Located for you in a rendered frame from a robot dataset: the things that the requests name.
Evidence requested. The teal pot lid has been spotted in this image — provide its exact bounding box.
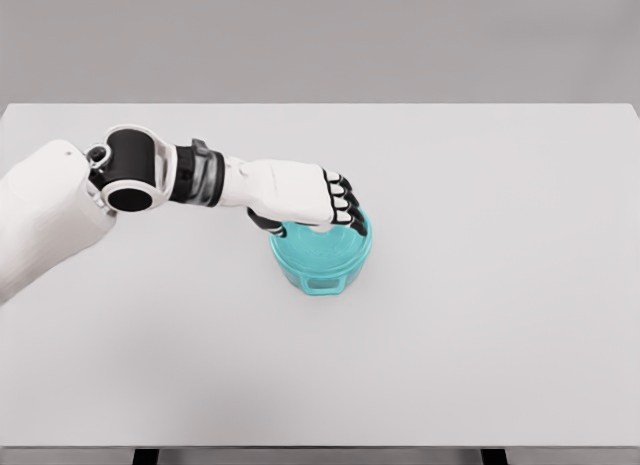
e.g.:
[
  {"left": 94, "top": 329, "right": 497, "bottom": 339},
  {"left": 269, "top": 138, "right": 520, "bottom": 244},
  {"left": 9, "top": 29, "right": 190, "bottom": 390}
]
[{"left": 271, "top": 218, "right": 374, "bottom": 278}]

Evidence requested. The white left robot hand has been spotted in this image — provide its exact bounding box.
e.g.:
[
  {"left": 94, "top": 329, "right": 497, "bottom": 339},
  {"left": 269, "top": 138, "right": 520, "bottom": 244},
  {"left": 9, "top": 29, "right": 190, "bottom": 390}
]
[{"left": 246, "top": 158, "right": 367, "bottom": 239}]

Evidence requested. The teal pot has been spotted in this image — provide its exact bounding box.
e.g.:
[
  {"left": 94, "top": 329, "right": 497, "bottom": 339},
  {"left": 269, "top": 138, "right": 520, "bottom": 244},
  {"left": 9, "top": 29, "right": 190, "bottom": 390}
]
[{"left": 269, "top": 204, "right": 376, "bottom": 297}]

